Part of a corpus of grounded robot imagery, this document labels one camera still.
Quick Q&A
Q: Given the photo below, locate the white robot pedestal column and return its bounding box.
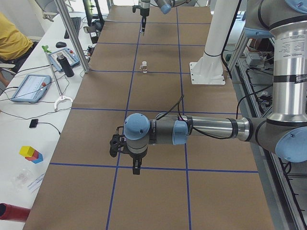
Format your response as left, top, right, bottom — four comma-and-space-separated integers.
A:
189, 0, 241, 85

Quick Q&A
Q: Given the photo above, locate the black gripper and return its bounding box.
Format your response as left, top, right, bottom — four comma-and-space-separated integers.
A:
140, 8, 150, 31
130, 152, 147, 174

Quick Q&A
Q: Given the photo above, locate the blue toy block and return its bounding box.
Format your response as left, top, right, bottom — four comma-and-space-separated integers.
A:
31, 153, 43, 164

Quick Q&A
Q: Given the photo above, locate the white PPR ball valve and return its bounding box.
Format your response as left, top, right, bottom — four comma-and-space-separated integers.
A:
140, 61, 148, 73

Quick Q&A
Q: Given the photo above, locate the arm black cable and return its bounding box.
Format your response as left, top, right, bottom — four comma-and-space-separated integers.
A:
153, 94, 274, 139

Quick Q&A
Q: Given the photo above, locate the red toy block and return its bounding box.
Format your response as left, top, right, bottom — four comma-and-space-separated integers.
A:
25, 150, 39, 161

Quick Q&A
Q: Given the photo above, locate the near blue teach pendant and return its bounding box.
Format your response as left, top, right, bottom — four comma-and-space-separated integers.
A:
11, 74, 51, 103

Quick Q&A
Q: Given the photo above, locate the black computer mouse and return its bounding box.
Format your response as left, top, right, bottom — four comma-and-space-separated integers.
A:
55, 42, 67, 48

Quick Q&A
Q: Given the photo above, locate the person in yellow shirt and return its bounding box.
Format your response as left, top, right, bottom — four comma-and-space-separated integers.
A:
0, 12, 38, 72

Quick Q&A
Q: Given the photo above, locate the small black puck device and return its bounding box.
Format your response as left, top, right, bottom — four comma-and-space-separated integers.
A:
29, 119, 38, 128

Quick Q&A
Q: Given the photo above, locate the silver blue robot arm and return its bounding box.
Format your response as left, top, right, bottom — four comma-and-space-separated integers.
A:
132, 0, 190, 34
120, 0, 307, 175

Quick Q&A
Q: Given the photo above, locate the far blue teach pendant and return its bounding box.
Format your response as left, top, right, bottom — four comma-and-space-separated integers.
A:
47, 47, 81, 72

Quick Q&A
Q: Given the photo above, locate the aluminium frame post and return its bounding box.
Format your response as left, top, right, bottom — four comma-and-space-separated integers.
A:
54, 0, 89, 73

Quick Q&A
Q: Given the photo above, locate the blue teach pendant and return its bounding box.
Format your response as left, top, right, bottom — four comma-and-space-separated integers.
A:
11, 74, 51, 103
47, 47, 81, 72

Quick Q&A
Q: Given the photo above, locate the black keyboard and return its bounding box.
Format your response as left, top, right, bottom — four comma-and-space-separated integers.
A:
64, 17, 82, 39

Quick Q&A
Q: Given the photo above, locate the yellow toy block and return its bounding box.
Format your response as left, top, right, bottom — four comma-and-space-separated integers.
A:
19, 146, 35, 157

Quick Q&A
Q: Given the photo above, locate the red cylinder tube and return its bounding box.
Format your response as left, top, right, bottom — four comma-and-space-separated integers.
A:
0, 203, 31, 222

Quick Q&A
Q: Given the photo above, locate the black water bottle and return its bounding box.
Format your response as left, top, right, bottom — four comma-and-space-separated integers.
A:
57, 52, 74, 77

